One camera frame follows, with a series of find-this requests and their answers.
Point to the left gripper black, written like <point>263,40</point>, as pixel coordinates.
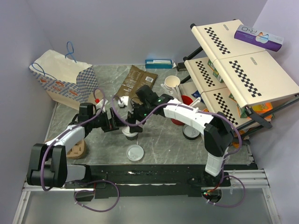
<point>113,124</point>

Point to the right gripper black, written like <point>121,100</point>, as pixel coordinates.
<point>132,116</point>

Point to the white plastic cup lid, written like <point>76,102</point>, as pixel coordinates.
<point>126,131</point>

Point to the black paper coffee cup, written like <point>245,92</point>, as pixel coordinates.
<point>132,136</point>

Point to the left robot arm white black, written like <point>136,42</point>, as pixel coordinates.
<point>48,163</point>

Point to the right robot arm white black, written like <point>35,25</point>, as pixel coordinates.
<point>216,129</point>

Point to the brown coffee bean pouch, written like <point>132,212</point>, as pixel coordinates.
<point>135,79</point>

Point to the brown pulp cup carrier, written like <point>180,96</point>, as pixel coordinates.
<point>78,150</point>

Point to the blue checkered paper bag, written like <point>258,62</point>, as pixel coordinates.
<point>65,79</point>

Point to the stack of paper cups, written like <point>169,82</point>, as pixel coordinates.
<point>170,86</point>

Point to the red cup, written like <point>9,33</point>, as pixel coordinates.
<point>186,100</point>

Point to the teal blue box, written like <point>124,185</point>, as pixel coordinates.
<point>159,64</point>

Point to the green snack boxes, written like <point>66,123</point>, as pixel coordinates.
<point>215,72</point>

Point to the orange snack packet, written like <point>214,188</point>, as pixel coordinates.
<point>245,139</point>

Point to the cream checkered tiered shelf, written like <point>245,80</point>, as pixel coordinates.
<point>255,86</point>

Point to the purple white box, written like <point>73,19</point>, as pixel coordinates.
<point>259,38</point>

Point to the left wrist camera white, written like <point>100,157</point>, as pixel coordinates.
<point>101,103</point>

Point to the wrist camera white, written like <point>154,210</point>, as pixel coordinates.
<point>101,103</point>
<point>123,101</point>

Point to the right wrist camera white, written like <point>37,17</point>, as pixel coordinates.
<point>123,101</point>

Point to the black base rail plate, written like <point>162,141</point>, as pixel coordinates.
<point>148,180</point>

